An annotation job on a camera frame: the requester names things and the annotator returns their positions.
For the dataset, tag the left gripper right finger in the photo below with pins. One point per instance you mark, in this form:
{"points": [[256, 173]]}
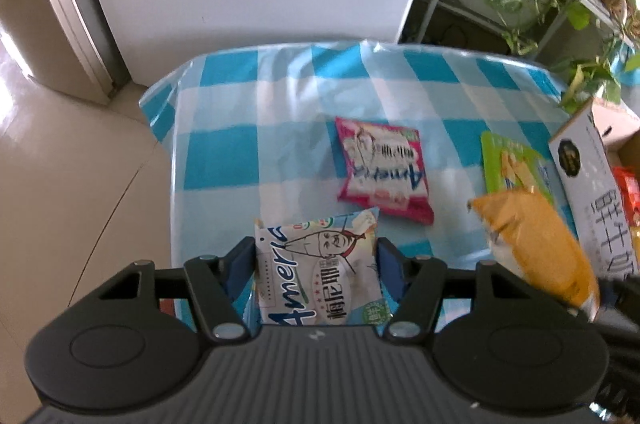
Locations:
{"points": [[415, 285]]}

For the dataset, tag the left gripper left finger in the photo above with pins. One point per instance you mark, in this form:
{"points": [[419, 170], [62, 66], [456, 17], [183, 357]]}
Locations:
{"points": [[214, 284]]}

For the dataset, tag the large orange chip bag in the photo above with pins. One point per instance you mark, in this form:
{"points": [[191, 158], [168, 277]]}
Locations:
{"points": [[529, 238]]}

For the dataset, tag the cardboard milk box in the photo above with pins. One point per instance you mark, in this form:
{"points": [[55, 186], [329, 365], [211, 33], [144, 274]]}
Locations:
{"points": [[599, 136]]}

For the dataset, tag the blue white snack packet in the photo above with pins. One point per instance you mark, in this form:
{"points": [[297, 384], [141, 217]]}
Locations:
{"points": [[320, 273]]}

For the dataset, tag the green cracker packet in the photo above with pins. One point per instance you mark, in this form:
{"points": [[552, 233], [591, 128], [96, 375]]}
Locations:
{"points": [[510, 165]]}

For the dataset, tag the pink white snack packet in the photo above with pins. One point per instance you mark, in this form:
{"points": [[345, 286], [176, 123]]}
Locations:
{"points": [[385, 169]]}

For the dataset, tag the blue white checkered tablecloth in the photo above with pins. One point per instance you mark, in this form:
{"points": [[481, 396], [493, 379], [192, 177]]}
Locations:
{"points": [[251, 136]]}

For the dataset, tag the red snack packet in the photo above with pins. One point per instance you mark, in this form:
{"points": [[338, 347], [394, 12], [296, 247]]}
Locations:
{"points": [[628, 184]]}

